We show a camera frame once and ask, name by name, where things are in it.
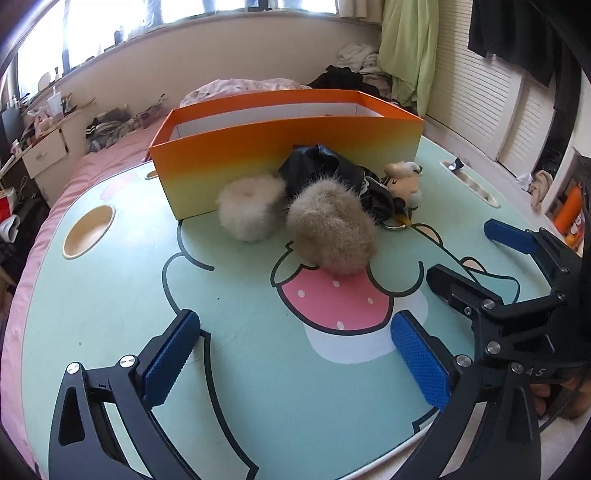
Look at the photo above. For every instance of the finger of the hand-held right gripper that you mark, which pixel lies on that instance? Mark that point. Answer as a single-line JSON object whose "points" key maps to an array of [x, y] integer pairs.
{"points": [[455, 288], [508, 236]]}

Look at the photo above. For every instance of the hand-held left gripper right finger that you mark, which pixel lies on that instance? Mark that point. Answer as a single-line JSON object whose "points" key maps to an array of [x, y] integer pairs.
{"points": [[420, 360]]}

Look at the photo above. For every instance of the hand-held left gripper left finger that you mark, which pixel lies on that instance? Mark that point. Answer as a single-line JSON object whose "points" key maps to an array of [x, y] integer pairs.
{"points": [[171, 350]]}

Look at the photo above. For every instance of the brown fluffy scrunchie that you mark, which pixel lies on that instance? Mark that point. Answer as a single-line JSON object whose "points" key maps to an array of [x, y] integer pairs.
{"points": [[332, 226]]}

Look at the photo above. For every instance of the cream fluffy scrunchie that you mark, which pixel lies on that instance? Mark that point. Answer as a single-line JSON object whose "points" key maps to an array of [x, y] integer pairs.
{"points": [[249, 207]]}

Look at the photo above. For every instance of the black leather pouch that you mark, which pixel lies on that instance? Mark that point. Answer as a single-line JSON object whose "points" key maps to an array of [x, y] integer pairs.
{"points": [[314, 161]]}

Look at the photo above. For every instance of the orange cardboard box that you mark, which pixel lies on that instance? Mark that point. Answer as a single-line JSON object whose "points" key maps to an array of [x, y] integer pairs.
{"points": [[231, 152]]}

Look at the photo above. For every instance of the green cartoon desktop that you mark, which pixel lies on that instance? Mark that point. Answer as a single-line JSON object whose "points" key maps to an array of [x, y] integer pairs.
{"points": [[231, 346]]}

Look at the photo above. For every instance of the person's right hand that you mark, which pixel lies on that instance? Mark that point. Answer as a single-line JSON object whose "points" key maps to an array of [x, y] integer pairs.
{"points": [[579, 401]]}

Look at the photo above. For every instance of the beige plush toy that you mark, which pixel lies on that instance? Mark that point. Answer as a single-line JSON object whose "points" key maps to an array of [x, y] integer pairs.
{"points": [[540, 189]]}

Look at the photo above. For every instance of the orange bottle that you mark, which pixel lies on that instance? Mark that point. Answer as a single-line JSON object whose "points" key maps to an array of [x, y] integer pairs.
{"points": [[568, 212]]}

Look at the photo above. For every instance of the small binder clip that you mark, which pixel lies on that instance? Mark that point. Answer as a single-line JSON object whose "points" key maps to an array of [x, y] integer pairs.
{"points": [[455, 164]]}

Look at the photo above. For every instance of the black hanging garment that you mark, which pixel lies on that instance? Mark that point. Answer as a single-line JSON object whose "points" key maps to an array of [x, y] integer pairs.
{"points": [[517, 32]]}

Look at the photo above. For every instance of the pink bed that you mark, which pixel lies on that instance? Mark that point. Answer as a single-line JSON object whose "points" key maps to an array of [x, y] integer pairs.
{"points": [[92, 161]]}

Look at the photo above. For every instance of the green hanging cloth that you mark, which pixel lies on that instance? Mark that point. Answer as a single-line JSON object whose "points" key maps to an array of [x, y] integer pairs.
{"points": [[411, 46]]}

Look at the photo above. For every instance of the grey clothes pile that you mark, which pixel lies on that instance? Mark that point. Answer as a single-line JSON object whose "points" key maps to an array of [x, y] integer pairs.
{"points": [[111, 127]]}

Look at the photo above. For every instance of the black clothing heap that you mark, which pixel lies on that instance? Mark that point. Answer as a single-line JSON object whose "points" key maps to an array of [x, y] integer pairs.
{"points": [[337, 78]]}

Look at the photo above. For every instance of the white bedside cabinet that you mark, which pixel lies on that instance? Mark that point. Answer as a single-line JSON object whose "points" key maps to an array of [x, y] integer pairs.
{"points": [[44, 154]]}

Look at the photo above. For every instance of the white clothes heap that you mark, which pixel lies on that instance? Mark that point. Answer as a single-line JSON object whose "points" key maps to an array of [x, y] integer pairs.
{"points": [[355, 53]]}

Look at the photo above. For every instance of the pink printed quilt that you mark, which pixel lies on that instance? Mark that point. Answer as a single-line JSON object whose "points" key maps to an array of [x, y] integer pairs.
{"points": [[231, 87]]}

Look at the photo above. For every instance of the plastic drink cup with straw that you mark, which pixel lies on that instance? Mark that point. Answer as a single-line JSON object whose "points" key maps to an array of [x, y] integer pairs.
{"points": [[55, 104]]}

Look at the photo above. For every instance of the window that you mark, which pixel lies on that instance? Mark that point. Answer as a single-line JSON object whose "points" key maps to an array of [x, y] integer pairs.
{"points": [[138, 11]]}

